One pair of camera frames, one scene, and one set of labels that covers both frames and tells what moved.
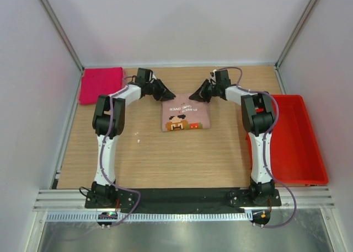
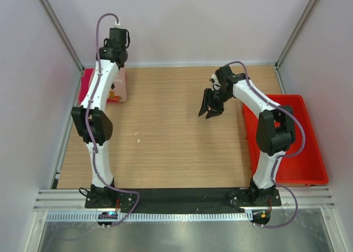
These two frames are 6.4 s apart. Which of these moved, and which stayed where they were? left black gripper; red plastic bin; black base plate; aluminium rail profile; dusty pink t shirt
Moved: dusty pink t shirt; left black gripper
Stayed: aluminium rail profile; black base plate; red plastic bin
